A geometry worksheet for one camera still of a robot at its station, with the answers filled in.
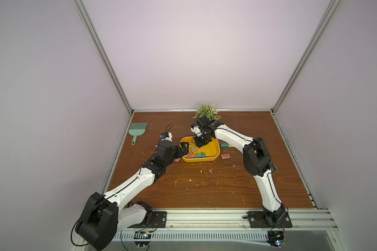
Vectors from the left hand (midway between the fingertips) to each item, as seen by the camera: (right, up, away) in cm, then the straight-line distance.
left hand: (185, 145), depth 83 cm
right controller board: (+42, -40, -15) cm, 60 cm away
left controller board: (-19, -42, -12) cm, 48 cm away
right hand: (+7, +1, +13) cm, 15 cm away
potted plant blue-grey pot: (+14, +20, +12) cm, 27 cm away
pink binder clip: (+23, -8, +11) cm, 27 cm away
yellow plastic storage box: (+16, -5, +14) cm, 22 cm away
